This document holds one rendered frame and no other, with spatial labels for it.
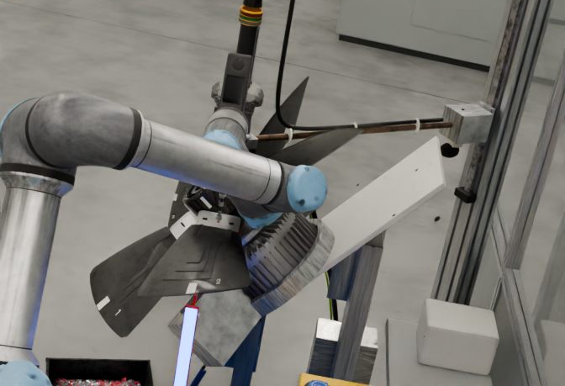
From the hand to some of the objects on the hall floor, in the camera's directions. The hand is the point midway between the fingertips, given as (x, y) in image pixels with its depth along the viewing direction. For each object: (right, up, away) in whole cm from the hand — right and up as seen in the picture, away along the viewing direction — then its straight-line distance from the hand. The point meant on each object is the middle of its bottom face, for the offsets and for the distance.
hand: (242, 81), depth 209 cm
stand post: (-14, -132, +70) cm, 150 cm away
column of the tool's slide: (+36, -129, +96) cm, 165 cm away
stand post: (+9, -136, +70) cm, 153 cm away
